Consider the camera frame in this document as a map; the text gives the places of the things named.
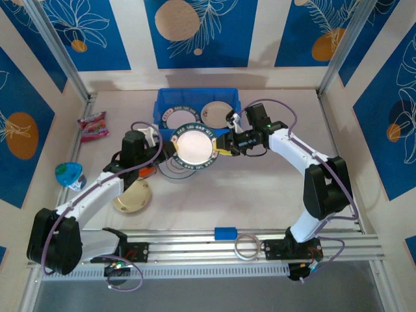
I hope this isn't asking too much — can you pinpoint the green-rimmed plate with lettering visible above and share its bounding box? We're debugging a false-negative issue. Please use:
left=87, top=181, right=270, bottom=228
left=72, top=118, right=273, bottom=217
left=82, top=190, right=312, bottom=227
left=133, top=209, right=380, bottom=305
left=160, top=105, right=202, bottom=130
left=170, top=122, right=218, bottom=171

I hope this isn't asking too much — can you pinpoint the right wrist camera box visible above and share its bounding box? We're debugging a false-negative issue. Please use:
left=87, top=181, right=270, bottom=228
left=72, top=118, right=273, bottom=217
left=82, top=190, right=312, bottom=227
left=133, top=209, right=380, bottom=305
left=226, top=110, right=243, bottom=133

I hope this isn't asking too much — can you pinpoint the white slotted cable duct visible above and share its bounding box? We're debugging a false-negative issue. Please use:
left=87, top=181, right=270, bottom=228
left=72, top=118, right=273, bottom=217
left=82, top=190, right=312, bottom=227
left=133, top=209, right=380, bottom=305
left=40, top=263, right=292, bottom=282

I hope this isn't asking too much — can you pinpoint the white tape roll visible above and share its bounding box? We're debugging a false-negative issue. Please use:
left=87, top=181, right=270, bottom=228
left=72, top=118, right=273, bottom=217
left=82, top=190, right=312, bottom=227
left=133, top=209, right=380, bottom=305
left=234, top=233, right=261, bottom=261

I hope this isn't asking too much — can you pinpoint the pink snack packet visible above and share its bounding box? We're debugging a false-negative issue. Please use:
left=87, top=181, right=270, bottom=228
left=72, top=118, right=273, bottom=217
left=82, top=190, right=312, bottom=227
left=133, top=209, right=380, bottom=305
left=77, top=111, right=110, bottom=144

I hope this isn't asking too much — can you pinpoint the aluminium rail frame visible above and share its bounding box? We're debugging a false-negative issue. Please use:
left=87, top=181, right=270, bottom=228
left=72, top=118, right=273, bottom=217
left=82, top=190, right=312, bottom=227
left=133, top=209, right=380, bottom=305
left=27, top=229, right=387, bottom=269

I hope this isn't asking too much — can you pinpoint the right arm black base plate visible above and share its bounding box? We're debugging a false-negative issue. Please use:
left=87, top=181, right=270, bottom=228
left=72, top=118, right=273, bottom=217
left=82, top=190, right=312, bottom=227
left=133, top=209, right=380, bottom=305
left=262, top=239, right=324, bottom=261

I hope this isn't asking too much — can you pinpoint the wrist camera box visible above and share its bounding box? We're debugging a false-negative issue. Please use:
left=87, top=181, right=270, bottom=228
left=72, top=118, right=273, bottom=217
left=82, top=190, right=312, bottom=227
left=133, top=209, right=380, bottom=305
left=226, top=110, right=243, bottom=133
left=138, top=126, right=157, bottom=146

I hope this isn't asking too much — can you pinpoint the black controller board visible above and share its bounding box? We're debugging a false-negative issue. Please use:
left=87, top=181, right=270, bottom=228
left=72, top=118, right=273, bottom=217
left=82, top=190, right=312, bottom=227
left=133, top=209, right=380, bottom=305
left=103, top=261, right=133, bottom=279
left=287, top=262, right=319, bottom=283

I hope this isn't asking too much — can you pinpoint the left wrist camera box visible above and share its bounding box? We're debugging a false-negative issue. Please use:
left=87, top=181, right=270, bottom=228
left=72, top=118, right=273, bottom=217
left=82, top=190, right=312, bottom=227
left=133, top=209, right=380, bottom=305
left=138, top=126, right=157, bottom=146

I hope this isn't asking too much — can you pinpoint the blue-lidded dessert cup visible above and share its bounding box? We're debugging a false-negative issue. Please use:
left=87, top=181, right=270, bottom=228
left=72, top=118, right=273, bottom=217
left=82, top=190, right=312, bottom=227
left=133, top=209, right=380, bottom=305
left=54, top=162, right=88, bottom=192

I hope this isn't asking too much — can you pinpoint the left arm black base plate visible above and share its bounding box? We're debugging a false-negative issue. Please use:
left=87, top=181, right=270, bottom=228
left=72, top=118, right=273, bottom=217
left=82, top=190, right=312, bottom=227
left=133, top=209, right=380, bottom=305
left=90, top=242, right=150, bottom=264

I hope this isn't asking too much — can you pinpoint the blue plastic bin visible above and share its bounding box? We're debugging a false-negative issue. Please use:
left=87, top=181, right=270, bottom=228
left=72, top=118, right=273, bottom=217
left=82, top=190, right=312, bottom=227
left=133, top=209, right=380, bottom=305
left=153, top=87, right=243, bottom=141

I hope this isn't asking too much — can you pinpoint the cream plate with ink painting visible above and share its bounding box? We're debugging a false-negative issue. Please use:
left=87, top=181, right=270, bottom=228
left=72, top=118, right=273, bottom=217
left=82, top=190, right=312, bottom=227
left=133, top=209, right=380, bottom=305
left=200, top=101, right=234, bottom=129
left=111, top=179, right=153, bottom=215

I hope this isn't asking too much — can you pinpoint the aluminium corner post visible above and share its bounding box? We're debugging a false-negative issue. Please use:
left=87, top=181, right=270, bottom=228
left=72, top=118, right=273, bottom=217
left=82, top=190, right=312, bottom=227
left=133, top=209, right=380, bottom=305
left=24, top=0, right=98, bottom=105
left=317, top=0, right=391, bottom=100

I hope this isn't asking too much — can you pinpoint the white plate with green outline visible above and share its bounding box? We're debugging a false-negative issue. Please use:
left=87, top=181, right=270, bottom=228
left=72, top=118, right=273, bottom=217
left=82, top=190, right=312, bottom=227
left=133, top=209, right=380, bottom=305
left=158, top=159, right=199, bottom=181

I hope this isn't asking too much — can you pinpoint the blue rectangular block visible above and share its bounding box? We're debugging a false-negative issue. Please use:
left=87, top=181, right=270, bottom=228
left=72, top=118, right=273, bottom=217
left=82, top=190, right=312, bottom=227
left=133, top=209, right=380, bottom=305
left=214, top=227, right=239, bottom=241

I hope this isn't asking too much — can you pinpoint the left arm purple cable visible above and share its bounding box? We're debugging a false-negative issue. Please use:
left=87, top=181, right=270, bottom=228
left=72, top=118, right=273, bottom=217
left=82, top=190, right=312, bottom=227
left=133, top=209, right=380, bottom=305
left=40, top=121, right=163, bottom=291

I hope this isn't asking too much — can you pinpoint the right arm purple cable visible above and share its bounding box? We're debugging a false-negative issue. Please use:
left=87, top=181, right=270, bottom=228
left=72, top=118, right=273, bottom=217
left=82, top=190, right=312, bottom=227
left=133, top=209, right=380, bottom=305
left=239, top=98, right=360, bottom=282

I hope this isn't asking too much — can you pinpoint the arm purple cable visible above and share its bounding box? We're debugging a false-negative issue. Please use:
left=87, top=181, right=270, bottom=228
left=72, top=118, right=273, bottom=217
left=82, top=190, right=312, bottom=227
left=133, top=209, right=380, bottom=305
left=40, top=121, right=163, bottom=291
left=239, top=98, right=360, bottom=282

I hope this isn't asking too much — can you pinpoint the aluminium side rail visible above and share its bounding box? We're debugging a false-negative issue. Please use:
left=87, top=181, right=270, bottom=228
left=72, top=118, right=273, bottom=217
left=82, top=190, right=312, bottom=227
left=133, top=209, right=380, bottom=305
left=317, top=90, right=367, bottom=233
left=47, top=92, right=99, bottom=242

